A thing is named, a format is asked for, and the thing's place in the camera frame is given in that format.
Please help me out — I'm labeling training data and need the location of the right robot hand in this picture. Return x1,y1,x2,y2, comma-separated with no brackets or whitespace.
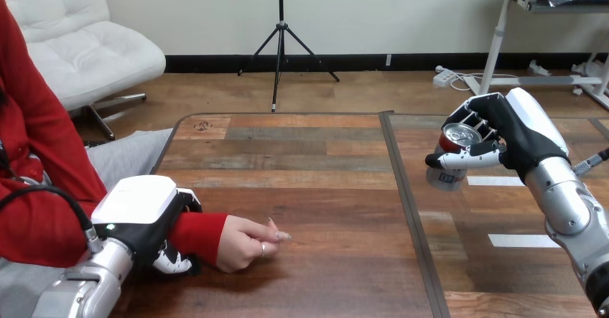
424,87,570,185

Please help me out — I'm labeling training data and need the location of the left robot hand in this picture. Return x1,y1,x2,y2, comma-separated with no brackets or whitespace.
90,174,204,277

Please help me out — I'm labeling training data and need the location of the person's hand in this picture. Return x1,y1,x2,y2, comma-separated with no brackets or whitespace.
216,215,292,274

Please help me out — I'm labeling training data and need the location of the red and white drink can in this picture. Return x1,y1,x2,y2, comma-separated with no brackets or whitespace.
425,122,483,192

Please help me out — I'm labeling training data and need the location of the person's forearm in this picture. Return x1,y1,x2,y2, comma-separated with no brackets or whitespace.
167,211,229,266

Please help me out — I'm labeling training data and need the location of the person's body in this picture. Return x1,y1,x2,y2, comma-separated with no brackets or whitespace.
0,0,174,318

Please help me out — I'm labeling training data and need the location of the white desk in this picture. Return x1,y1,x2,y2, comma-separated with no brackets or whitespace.
462,0,609,111

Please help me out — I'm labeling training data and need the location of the white power strip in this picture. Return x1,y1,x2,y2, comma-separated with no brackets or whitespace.
432,65,457,88

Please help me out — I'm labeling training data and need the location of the white cushioned chair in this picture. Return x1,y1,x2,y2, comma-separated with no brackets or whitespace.
0,0,167,141

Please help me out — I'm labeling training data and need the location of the black tripod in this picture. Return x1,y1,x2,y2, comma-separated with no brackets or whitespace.
237,0,341,113

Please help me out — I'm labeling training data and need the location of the tangle of cables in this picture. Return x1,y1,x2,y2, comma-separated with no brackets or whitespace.
449,71,521,93

